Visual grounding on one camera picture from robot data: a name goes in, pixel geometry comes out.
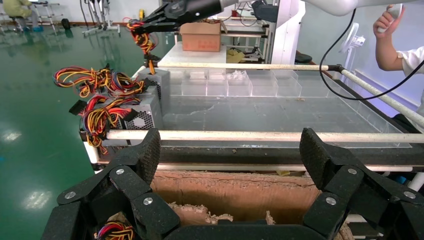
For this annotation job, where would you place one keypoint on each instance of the white handheld controller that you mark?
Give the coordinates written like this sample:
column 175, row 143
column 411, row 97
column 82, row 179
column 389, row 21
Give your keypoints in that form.
column 396, row 11

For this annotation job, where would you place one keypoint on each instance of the small black floor object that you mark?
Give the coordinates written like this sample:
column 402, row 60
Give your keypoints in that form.
column 65, row 24

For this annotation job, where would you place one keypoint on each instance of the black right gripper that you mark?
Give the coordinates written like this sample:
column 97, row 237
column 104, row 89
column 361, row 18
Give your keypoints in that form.
column 198, row 8

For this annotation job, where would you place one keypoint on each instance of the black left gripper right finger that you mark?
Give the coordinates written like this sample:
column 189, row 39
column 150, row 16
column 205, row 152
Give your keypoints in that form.
column 341, row 179

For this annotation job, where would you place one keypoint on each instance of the white pipe leg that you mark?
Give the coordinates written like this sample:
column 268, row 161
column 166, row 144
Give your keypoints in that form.
column 416, row 181
column 92, row 155

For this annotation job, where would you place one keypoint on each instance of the clear acrylic compartment tray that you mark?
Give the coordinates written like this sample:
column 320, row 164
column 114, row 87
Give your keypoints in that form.
column 265, row 112

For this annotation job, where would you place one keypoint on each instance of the yellow cloth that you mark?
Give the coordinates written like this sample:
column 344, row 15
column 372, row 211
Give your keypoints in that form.
column 235, row 56

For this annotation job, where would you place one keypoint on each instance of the white shelf rack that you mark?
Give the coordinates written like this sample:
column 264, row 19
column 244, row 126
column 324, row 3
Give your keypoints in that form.
column 245, row 33

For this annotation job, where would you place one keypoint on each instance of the blue plastic item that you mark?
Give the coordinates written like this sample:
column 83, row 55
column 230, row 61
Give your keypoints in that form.
column 400, row 179

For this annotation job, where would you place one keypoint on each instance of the white machine column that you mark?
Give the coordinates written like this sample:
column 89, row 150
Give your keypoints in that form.
column 288, row 33

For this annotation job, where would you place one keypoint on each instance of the black round stool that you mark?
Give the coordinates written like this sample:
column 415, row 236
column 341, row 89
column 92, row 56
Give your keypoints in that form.
column 303, row 58

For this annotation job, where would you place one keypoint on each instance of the black cart deck edge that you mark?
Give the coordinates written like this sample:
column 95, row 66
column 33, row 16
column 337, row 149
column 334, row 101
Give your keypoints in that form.
column 232, row 155

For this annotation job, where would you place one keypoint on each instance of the seated person in yellow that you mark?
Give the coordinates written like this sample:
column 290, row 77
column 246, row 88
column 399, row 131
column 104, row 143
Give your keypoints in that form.
column 16, row 8

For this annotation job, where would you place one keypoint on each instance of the person white shirt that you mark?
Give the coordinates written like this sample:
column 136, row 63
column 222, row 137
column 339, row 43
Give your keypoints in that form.
column 414, row 61

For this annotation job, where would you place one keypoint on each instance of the yellow wall object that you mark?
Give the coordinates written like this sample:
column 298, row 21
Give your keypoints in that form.
column 141, row 14

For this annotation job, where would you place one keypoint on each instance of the white pipe rail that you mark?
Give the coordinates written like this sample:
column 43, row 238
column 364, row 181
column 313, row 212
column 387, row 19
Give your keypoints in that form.
column 140, row 72
column 232, row 66
column 232, row 136
column 232, row 168
column 374, row 91

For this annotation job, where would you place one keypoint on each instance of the white step ladder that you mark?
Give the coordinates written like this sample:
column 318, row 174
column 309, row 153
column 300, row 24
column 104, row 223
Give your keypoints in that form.
column 49, row 13

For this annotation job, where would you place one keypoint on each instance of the dark grey box device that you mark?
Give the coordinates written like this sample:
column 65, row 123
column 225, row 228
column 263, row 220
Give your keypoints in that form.
column 265, row 11

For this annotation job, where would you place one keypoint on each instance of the white standing fan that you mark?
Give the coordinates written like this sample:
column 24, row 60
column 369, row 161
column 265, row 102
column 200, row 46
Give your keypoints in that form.
column 352, row 39

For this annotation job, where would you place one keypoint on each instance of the printed brown cardboard box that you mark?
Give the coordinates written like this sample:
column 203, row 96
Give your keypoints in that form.
column 198, row 38

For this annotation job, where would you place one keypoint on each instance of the ragged brown cardboard box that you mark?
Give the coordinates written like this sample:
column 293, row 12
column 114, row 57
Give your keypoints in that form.
column 232, row 195

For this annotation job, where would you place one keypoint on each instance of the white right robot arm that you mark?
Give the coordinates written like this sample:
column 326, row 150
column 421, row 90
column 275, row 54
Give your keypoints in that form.
column 331, row 6

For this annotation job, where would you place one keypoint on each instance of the clear plastic bag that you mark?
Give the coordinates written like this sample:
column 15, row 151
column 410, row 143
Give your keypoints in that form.
column 238, row 75

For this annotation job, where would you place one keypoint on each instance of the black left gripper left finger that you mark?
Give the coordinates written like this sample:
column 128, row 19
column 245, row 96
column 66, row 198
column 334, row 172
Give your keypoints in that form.
column 132, row 185

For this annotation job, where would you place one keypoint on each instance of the white equipment stand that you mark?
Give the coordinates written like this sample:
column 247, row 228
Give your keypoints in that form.
column 101, row 28

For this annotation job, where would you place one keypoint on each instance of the person bare hand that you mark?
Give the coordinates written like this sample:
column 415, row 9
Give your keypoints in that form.
column 384, row 23

